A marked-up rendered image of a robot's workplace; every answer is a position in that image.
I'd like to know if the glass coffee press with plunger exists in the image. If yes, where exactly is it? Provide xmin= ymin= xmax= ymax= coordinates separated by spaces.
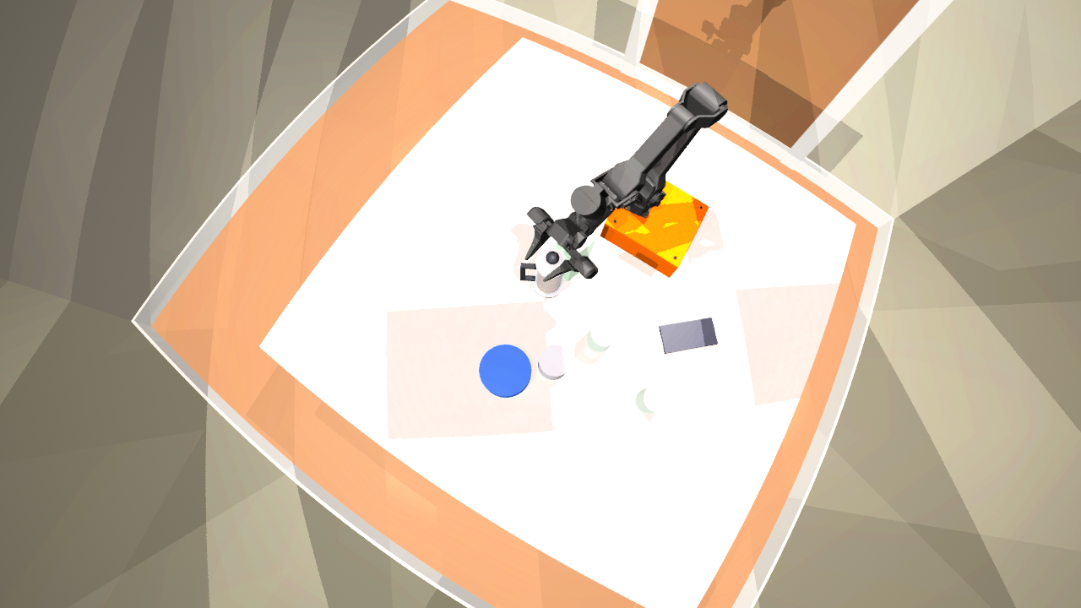
xmin=520 ymin=248 xmax=568 ymax=298

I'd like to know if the grey cylinder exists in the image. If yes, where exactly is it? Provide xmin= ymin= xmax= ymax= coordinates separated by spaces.
xmin=538 ymin=345 xmax=572 ymax=380

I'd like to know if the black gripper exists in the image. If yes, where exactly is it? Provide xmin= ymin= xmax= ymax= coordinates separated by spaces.
xmin=524 ymin=206 xmax=599 ymax=282

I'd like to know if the clear glass cylinder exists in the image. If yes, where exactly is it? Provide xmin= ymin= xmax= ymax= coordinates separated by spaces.
xmin=586 ymin=319 xmax=619 ymax=352
xmin=635 ymin=383 xmax=671 ymax=414

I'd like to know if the blue short cylinder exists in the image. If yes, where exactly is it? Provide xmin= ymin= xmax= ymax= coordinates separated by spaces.
xmin=479 ymin=345 xmax=531 ymax=398

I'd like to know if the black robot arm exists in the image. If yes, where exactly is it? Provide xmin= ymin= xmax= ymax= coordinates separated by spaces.
xmin=547 ymin=82 xmax=728 ymax=250

